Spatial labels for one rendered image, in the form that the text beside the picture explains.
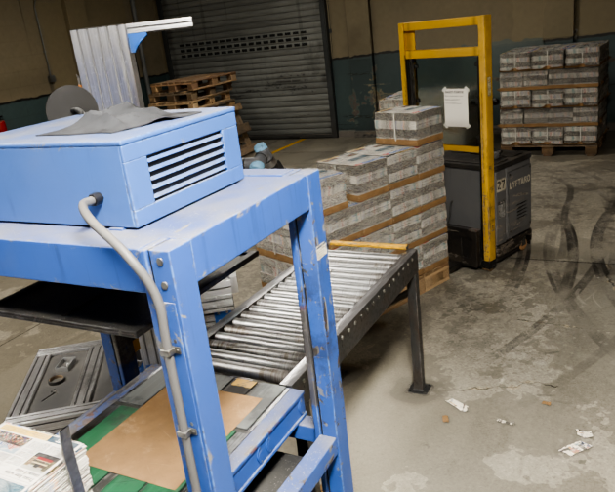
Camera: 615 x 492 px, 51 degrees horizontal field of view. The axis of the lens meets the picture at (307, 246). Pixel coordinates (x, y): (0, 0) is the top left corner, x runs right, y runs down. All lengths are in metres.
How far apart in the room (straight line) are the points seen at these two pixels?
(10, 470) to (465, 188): 4.13
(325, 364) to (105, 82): 1.88
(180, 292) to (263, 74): 10.62
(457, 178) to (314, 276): 3.42
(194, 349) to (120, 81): 2.10
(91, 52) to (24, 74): 7.57
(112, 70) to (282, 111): 8.59
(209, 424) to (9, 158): 0.80
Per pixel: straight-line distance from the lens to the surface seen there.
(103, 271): 1.45
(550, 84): 8.66
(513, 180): 5.23
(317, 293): 1.89
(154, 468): 1.99
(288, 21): 11.50
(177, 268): 1.33
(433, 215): 4.71
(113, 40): 3.30
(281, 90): 11.74
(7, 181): 1.77
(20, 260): 1.64
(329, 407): 2.08
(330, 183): 3.89
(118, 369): 2.58
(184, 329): 1.37
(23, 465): 1.70
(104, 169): 1.51
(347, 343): 2.60
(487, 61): 4.74
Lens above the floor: 1.94
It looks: 19 degrees down
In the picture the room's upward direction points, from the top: 7 degrees counter-clockwise
